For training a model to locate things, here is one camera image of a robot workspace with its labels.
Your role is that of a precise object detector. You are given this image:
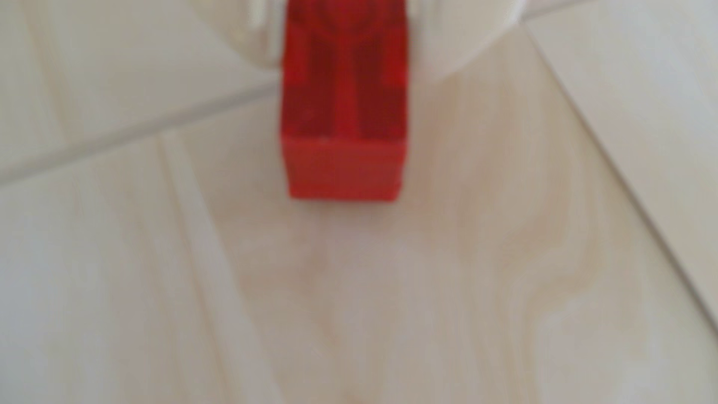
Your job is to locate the red block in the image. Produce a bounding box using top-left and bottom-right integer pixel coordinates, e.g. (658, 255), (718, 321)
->
(279, 0), (409, 202)

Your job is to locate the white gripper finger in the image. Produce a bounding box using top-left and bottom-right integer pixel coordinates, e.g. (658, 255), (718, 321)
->
(406, 0), (529, 81)
(190, 0), (285, 69)

